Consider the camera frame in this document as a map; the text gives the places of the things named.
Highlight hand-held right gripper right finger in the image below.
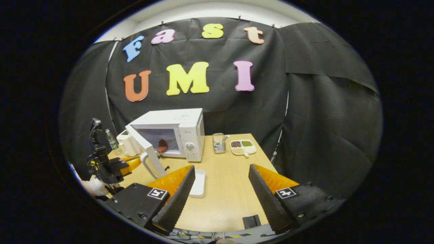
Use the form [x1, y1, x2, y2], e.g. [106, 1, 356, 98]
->
[249, 164, 343, 234]

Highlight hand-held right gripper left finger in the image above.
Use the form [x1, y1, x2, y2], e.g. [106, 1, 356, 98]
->
[107, 165, 196, 235]

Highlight white microwave oven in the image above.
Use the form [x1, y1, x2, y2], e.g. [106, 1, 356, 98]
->
[125, 108, 205, 179]

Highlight white toaster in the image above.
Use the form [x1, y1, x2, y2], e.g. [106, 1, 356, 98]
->
[116, 130, 141, 157]

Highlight clear plastic water bottle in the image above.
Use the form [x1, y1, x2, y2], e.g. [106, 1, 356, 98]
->
[105, 129, 119, 150]

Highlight small black box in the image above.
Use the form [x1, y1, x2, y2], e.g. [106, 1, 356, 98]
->
[242, 215, 261, 229]

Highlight white rectangular tray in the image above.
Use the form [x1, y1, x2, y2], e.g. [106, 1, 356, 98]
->
[189, 170, 206, 198]

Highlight yellow black hazard tape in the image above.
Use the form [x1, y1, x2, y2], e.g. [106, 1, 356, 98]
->
[180, 232, 253, 240]

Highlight white divided condiment tray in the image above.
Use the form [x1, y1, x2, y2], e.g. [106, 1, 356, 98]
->
[230, 139, 257, 158]

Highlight black backdrop cloth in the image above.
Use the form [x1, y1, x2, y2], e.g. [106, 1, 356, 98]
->
[59, 17, 383, 200]

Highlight black floor cables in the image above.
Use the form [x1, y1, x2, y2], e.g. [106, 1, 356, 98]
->
[166, 229, 217, 241]

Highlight metal wire basket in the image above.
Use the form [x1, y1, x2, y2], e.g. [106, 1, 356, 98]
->
[212, 133, 226, 154]

